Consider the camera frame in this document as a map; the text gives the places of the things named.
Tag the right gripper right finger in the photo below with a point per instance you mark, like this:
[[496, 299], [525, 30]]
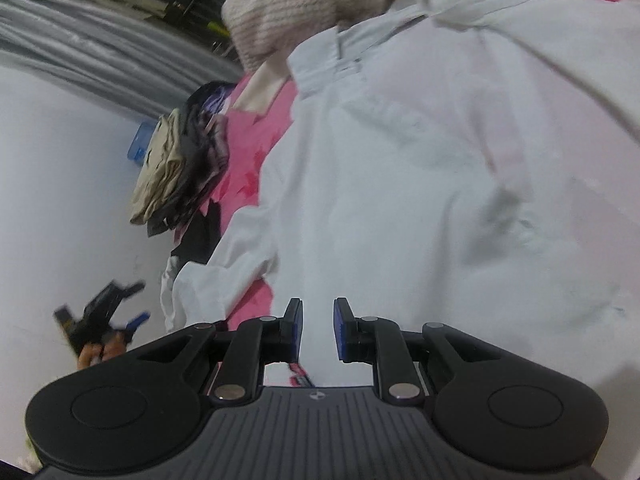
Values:
[[355, 342]]

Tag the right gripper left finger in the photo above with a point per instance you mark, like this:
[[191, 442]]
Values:
[[281, 337]]

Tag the white shirt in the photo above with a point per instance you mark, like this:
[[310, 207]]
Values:
[[425, 185]]

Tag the pile of folded clothes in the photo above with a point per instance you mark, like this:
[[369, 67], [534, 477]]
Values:
[[187, 155]]

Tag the person's left hand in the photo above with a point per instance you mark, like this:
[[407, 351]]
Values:
[[93, 354]]

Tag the black garment on bed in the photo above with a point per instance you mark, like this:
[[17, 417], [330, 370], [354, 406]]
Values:
[[200, 237]]

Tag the blue water jug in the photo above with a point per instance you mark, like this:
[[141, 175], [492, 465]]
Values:
[[140, 142]]

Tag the pink floral blanket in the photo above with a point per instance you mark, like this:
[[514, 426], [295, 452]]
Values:
[[252, 159]]

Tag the cream cloth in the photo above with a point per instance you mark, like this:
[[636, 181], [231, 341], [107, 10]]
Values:
[[264, 85]]

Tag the grey curtain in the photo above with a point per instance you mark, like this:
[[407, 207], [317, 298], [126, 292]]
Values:
[[133, 64]]

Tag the pink knit sweater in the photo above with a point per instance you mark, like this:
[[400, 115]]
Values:
[[259, 28]]

